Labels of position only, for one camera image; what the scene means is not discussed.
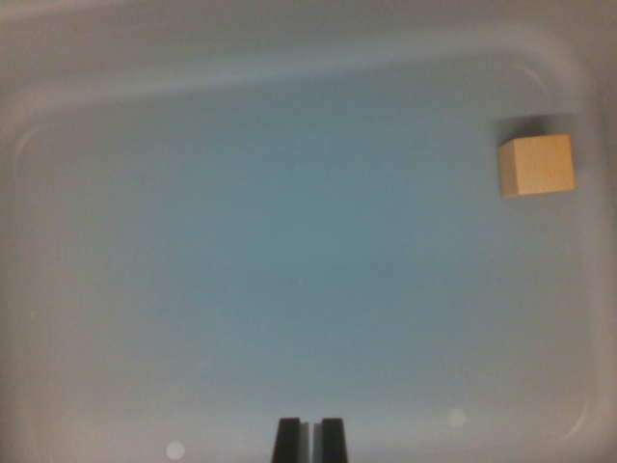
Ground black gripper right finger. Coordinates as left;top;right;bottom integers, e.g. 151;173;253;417
311;418;349;463

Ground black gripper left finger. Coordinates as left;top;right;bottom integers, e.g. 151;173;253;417
271;418;312;463

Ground light wooden cube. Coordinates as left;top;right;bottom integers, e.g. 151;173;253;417
497;133;576;200

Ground translucent plastic bin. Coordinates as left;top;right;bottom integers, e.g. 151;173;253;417
0;0;617;463

